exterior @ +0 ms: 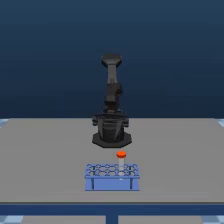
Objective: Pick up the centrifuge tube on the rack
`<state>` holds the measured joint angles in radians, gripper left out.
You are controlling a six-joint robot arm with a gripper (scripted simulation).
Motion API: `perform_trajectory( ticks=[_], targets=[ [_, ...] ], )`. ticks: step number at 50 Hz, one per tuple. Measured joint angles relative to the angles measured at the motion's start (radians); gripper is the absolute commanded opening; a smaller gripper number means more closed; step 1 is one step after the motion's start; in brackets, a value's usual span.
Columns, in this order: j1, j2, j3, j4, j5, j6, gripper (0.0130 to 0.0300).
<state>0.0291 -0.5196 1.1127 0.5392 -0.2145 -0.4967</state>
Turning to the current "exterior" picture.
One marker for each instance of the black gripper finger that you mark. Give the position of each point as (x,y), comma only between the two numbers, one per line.
(116,107)
(108,107)

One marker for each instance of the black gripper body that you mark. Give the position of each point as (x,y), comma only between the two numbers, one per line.
(112,92)

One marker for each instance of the dark six-joint robot arm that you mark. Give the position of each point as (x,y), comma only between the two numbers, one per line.
(111,131)

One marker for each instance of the orange-capped clear centrifuge tube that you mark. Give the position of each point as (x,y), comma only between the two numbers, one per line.
(121,160)

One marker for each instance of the blue test tube rack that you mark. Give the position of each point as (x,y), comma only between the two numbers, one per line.
(111,183)

